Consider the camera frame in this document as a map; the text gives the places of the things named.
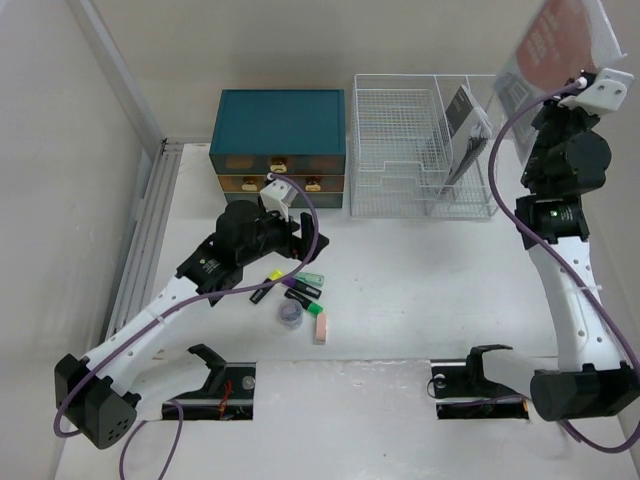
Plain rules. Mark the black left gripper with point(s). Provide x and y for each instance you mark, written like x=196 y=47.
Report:
x=293 y=246

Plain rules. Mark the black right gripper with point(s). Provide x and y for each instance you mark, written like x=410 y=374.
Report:
x=552 y=110

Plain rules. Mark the clear round pin box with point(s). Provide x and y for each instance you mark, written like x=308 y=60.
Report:
x=290 y=314

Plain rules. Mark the Canon setup guide booklet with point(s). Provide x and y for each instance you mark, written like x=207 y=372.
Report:
x=469 y=130

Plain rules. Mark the teal drawer cabinet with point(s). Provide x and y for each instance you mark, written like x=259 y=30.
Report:
x=299 y=133

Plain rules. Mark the clear mesh zip pouch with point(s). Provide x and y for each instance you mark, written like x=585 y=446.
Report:
x=563 y=41

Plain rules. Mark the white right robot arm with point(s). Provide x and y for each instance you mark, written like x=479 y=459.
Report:
x=595 y=373

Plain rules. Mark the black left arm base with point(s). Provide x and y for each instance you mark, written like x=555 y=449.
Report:
x=227 y=392

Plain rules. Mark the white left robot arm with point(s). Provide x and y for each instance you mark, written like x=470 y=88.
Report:
x=151 y=361

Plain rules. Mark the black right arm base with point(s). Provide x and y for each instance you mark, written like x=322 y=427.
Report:
x=462 y=392

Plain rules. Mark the black purple highlighter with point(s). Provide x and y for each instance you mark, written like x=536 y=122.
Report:
x=302 y=287

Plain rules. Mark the black yellow highlighter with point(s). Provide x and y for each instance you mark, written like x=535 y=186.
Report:
x=260 y=293

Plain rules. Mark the black green highlighter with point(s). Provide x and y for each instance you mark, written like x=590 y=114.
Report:
x=307 y=304

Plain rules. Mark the pink eraser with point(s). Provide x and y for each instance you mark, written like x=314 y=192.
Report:
x=321 y=329

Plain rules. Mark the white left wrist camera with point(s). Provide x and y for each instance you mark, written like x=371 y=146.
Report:
x=278 y=196

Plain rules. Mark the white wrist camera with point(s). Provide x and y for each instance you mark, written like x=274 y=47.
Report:
x=600 y=94
x=278 y=196

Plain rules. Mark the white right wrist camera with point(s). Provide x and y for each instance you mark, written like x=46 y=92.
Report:
x=600 y=94

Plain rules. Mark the white wire desk organizer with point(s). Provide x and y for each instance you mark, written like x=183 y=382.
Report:
x=400 y=154

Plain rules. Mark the aluminium rail frame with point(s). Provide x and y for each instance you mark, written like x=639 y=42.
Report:
x=180 y=199

